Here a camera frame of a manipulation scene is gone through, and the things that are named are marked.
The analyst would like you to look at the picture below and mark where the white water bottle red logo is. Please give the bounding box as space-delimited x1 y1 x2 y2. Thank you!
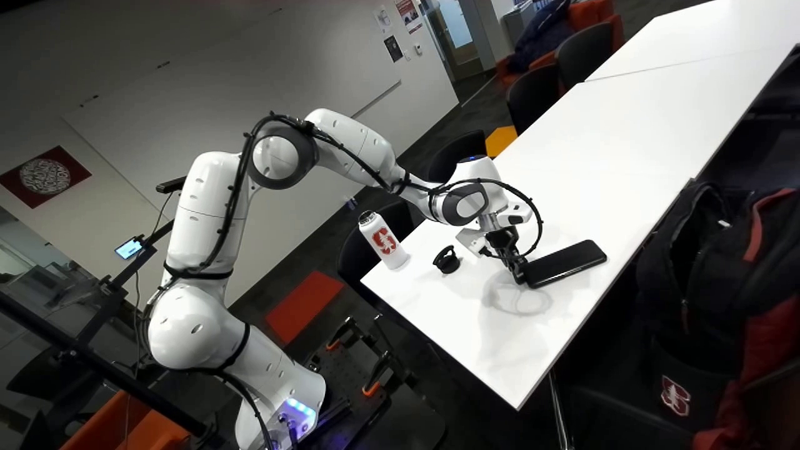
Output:
358 211 407 269

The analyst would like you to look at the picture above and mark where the black backpack red trim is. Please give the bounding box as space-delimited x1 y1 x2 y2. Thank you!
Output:
564 179 800 450

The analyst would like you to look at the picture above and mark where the black calculator with cover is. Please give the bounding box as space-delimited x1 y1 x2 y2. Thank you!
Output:
522 241 608 288

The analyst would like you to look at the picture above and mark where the black orange clamp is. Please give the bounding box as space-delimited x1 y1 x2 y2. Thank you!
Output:
326 318 396 397

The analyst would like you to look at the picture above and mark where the small lit screen device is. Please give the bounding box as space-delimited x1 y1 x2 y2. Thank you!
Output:
114 237 147 259

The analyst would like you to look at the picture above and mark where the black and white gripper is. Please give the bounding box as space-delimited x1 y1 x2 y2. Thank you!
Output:
458 201 532 284

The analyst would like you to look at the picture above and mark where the red framed wall picture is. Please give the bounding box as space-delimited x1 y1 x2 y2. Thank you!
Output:
0 148 89 207

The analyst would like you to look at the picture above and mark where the black bottle cap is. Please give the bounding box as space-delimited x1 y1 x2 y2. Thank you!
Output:
433 244 459 276

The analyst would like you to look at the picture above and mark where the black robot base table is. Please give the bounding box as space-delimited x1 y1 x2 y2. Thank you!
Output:
247 314 453 450

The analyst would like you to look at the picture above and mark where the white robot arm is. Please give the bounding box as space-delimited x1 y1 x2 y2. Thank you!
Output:
147 108 542 450

